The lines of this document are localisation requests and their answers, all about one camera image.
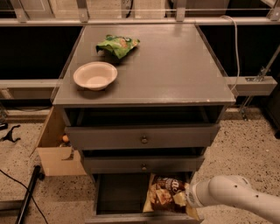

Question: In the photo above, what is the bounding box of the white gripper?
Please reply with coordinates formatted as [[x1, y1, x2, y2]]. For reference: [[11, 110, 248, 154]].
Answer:
[[173, 180, 211, 207]]

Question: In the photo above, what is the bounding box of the brown chip bag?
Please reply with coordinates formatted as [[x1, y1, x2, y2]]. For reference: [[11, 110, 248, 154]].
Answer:
[[143, 173, 199, 220]]

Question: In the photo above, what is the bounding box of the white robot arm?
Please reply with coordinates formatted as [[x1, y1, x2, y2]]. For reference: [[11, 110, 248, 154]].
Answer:
[[175, 175, 280, 224]]

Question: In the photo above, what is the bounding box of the grey bottom drawer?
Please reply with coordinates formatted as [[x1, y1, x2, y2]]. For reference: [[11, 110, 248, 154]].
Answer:
[[85, 172, 203, 224]]

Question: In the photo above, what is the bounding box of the grey drawer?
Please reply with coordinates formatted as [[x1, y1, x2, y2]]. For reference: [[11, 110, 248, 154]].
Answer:
[[82, 156, 205, 174], [85, 172, 203, 224], [65, 124, 220, 150]]

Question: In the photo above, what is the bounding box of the grey top drawer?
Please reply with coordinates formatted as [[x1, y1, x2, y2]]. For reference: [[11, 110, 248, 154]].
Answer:
[[65, 124, 220, 150]]

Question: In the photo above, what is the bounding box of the grey middle drawer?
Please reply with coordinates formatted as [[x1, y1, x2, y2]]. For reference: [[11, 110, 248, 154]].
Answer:
[[82, 156, 205, 174]]

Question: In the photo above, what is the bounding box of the grey drawer cabinet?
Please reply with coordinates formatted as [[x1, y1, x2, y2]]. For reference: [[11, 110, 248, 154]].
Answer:
[[52, 23, 236, 176]]

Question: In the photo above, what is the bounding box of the green chip bag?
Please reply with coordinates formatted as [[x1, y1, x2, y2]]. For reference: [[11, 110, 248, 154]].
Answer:
[[95, 35, 140, 59]]

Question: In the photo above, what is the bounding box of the orange ball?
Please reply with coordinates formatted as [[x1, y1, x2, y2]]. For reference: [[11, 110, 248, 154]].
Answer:
[[62, 135, 69, 143]]

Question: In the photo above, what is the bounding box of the cardboard box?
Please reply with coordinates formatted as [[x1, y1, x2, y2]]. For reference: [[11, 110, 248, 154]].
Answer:
[[35, 107, 86, 176]]

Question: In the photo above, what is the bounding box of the black metal bar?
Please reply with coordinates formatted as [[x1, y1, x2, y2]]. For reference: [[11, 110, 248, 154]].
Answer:
[[15, 165, 41, 224]]

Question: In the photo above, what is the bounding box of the white paper bowl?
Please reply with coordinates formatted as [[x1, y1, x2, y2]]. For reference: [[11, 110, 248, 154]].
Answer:
[[73, 61, 117, 90]]

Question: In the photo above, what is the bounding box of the black clamp tool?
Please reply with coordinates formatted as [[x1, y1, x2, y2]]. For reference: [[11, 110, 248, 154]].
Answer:
[[0, 125, 20, 143]]

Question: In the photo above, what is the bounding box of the metal rail frame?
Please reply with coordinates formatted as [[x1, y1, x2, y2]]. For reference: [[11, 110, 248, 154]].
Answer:
[[0, 0, 280, 100]]

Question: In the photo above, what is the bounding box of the black floor cable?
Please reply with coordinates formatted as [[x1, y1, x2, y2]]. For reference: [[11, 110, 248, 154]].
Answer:
[[0, 168, 49, 224]]

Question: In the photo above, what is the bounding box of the white cable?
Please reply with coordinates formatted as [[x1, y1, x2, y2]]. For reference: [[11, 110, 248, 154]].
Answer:
[[221, 15, 242, 91]]

